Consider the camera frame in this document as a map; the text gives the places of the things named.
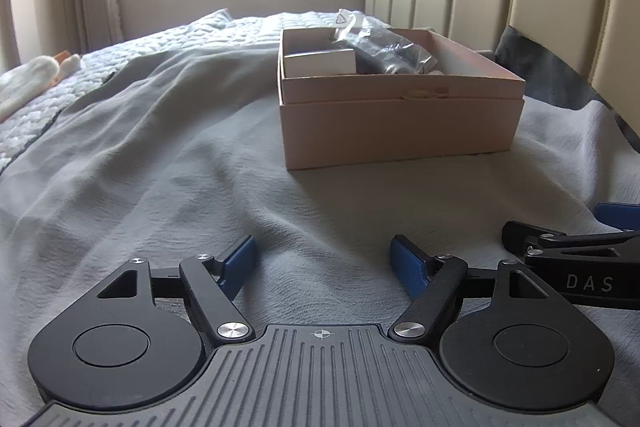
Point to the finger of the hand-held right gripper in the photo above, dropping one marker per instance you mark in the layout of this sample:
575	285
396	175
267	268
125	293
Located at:
622	216
550	239

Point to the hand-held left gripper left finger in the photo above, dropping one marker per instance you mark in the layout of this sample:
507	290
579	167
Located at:
237	264

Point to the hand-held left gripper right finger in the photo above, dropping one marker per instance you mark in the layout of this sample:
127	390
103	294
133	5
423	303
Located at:
407	264

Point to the pink cardboard box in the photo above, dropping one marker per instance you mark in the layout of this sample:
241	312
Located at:
400	132

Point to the dark grey cylinder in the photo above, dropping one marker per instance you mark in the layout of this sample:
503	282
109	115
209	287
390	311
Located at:
395	59

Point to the small white box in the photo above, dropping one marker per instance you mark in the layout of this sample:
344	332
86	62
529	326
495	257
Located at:
320	63

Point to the clear plastic bag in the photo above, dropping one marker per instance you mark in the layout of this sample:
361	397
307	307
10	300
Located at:
370	32

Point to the grey blanket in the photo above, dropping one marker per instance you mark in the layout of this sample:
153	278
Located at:
175	167

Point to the white quilted bedspread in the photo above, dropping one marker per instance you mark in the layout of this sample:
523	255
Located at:
60	92

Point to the white plush duck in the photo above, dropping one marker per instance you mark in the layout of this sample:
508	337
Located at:
25	82

